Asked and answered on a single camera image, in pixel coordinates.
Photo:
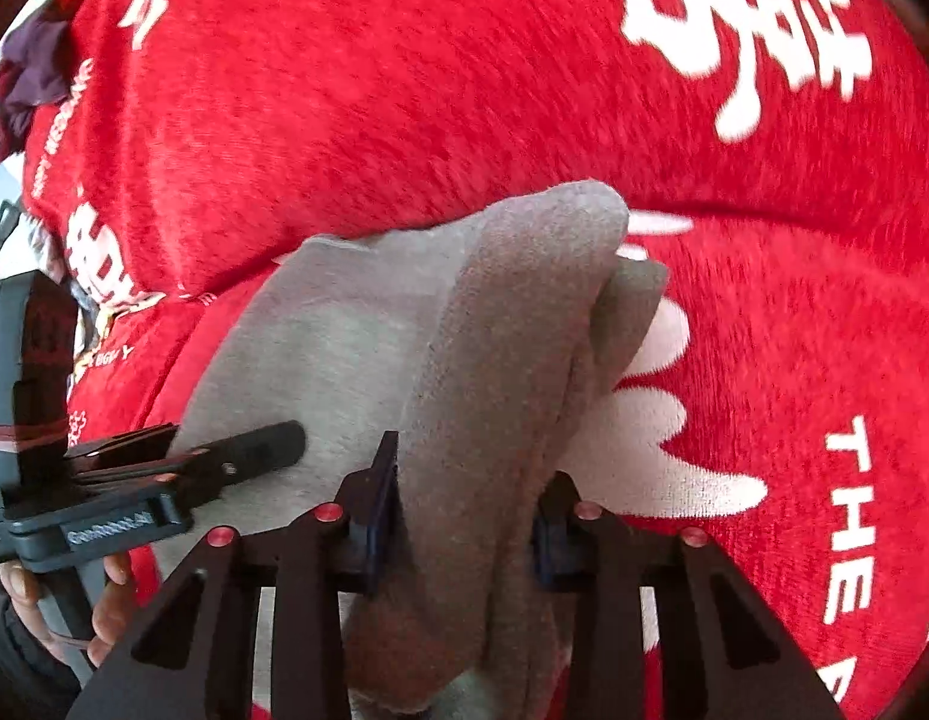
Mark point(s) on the red blanket with white print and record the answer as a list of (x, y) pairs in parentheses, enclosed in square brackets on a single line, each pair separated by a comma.
[(359, 90)]

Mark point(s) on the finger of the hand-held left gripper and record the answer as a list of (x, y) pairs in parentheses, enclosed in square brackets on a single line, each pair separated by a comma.
[(247, 450), (123, 441)]

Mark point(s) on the grey small garment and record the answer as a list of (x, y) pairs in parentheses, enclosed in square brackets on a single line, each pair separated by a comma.
[(472, 315)]

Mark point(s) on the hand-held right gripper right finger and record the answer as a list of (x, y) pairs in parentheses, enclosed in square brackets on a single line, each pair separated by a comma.
[(547, 547)]

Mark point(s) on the person's left hand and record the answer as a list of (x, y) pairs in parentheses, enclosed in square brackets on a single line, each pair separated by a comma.
[(113, 607)]

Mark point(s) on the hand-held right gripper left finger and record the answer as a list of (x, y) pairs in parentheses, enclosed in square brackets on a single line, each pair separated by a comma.
[(374, 517)]

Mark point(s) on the person's left forearm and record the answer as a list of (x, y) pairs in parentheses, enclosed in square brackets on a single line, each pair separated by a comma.
[(14, 660)]

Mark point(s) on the dark purple cloth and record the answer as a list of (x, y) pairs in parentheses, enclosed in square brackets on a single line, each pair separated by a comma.
[(29, 67)]

